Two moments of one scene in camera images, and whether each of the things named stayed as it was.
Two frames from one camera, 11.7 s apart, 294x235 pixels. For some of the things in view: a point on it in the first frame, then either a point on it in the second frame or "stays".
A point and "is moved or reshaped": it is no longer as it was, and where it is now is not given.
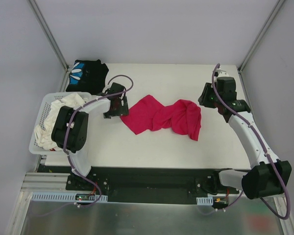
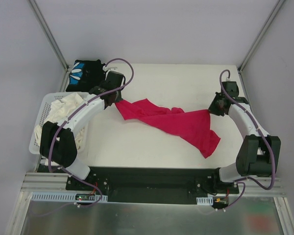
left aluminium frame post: x=37 y=13 stays
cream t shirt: x=43 y=133 stays
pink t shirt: x=183 y=117 is moved or reshaped
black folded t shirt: x=87 y=76 stays
